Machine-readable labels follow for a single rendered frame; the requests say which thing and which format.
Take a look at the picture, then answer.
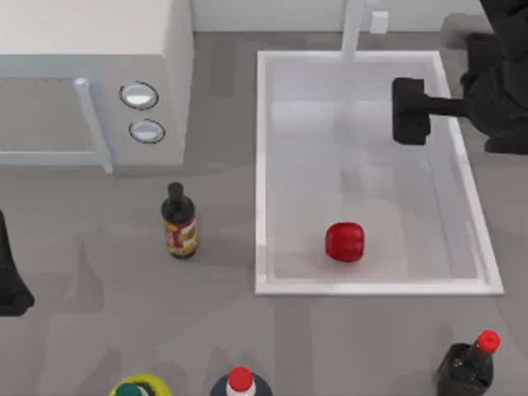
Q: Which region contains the small round microwave knob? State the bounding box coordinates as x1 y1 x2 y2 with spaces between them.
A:
128 118 167 145

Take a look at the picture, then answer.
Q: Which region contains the round dark bottle red cap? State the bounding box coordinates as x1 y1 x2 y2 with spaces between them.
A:
209 365 274 396

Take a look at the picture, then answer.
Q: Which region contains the black square bottle red cap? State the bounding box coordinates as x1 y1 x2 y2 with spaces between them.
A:
436 328 503 396

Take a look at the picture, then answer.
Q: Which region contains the tall white tap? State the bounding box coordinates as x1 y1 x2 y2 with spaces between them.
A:
339 0 369 64

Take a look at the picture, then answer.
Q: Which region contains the small white wall box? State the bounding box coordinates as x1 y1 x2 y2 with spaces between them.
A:
369 11 389 35

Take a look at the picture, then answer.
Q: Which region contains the pale microwave door handle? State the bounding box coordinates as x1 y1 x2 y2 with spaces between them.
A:
73 77 115 175

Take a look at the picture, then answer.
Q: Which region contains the pale microwave oven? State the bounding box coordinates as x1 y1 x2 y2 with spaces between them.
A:
0 0 196 175

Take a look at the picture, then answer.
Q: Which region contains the microwave oven door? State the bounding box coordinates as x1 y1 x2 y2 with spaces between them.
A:
0 76 109 167

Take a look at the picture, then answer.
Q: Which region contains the large round microwave knob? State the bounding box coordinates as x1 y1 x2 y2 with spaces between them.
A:
119 80 160 111

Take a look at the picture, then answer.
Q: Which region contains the white sink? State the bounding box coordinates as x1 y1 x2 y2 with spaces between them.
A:
252 49 506 298

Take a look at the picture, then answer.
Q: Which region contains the yellow green bottle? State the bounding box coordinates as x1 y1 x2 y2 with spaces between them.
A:
108 372 174 396

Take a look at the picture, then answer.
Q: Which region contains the red bell pepper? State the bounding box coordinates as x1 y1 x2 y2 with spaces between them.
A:
324 221 367 263

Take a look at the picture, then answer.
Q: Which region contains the dark bottle red yellow label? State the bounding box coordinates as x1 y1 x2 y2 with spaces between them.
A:
160 181 200 261

